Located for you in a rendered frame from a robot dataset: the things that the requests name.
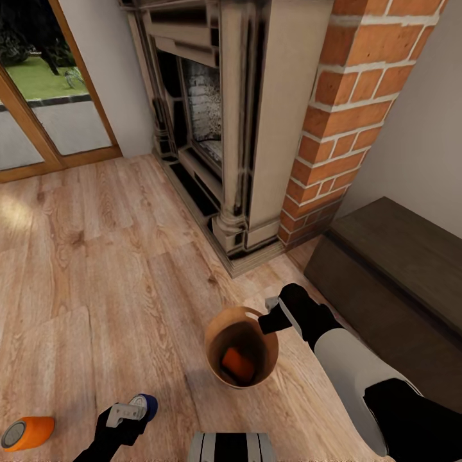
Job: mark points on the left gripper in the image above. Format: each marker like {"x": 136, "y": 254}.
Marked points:
{"x": 126, "y": 433}

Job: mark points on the trash can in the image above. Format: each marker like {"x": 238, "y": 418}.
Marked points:
{"x": 233, "y": 328}

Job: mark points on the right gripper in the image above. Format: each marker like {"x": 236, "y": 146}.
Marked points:
{"x": 270, "y": 323}

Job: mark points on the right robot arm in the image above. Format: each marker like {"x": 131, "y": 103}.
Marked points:
{"x": 389, "y": 412}

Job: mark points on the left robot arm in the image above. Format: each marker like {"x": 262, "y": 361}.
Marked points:
{"x": 119, "y": 425}

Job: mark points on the can of soda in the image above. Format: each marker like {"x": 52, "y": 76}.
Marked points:
{"x": 243, "y": 368}
{"x": 145, "y": 401}
{"x": 27, "y": 433}

